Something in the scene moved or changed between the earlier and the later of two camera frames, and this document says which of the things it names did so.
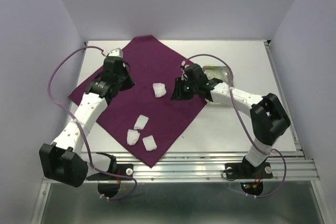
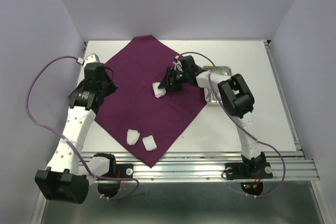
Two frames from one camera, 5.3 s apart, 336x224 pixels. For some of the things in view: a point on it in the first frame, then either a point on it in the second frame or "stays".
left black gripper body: [124, 80] → [107, 86]
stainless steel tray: [221, 72] stays
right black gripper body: [184, 89] → [177, 78]
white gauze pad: [159, 89] stays
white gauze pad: [133, 136] stays
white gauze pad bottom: [149, 143] stays
